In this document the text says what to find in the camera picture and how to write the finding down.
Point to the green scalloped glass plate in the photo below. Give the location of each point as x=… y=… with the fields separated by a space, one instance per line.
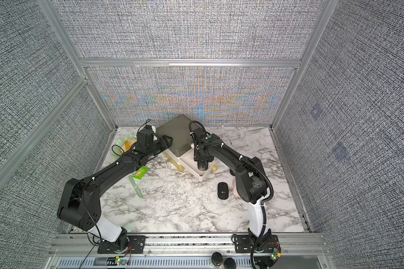
x=118 y=148

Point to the pink computer mouse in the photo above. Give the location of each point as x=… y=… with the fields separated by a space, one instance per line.
x=234 y=189

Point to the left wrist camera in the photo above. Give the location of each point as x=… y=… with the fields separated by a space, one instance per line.
x=149 y=130

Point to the grey three-drawer storage box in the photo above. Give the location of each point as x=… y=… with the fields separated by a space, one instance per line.
x=181 y=152

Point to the black computer mouse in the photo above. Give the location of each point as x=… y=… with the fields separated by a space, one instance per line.
x=222 y=191
x=202 y=165

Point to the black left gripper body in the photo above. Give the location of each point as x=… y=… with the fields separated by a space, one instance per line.
x=159 y=146

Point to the black round knob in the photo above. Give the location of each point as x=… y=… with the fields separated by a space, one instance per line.
x=229 y=263
x=217 y=259

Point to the black round knob right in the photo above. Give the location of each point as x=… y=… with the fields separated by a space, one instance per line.
x=229 y=263

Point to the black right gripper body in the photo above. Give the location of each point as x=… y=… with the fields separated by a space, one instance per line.
x=197 y=155

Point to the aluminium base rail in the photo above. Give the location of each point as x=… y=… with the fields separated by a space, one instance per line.
x=190 y=251

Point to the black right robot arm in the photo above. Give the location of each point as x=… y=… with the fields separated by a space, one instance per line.
x=201 y=137

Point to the green snack packet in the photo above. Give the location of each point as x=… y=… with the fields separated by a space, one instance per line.
x=140 y=173

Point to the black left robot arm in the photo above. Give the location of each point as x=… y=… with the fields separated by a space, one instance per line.
x=80 y=203

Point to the black round knob left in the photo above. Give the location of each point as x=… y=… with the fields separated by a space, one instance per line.
x=217 y=259

